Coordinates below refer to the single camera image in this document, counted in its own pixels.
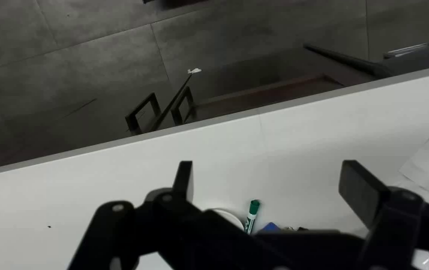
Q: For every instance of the green capped marker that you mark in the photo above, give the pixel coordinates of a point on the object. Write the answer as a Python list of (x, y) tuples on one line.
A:
[(251, 215)]

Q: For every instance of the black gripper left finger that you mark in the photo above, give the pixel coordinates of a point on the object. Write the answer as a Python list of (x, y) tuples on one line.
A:
[(184, 179)]

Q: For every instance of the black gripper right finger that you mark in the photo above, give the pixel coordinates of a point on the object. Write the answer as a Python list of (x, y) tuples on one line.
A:
[(362, 191)]

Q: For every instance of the small white plate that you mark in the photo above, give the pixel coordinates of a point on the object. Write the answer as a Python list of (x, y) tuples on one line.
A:
[(230, 218)]

